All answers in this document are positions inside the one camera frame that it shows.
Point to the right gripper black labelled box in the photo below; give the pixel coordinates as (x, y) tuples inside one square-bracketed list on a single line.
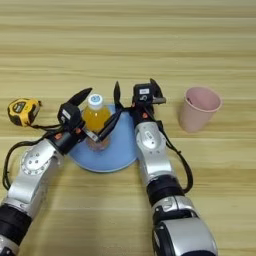
[(144, 95)]

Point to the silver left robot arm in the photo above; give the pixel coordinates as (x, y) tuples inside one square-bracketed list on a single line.
[(30, 180)]

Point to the yellow black tape measure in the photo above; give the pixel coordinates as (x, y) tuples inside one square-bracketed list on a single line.
[(21, 111)]

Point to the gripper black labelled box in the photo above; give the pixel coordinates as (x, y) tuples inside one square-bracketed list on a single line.
[(68, 115), (144, 95)]

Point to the blue round plate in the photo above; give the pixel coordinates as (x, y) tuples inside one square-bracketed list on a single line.
[(123, 150)]

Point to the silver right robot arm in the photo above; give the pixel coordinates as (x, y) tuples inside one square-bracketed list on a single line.
[(153, 156)]

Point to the orange juice bottle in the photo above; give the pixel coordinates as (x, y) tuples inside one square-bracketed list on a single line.
[(96, 120)]

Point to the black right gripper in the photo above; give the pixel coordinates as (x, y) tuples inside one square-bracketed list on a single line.
[(141, 113)]

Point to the pink plastic cup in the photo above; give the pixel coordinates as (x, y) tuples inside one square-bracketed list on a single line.
[(199, 113)]

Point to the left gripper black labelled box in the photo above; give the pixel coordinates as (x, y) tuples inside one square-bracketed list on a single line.
[(68, 115)]

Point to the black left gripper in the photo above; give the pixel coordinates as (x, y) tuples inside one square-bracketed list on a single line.
[(66, 140)]

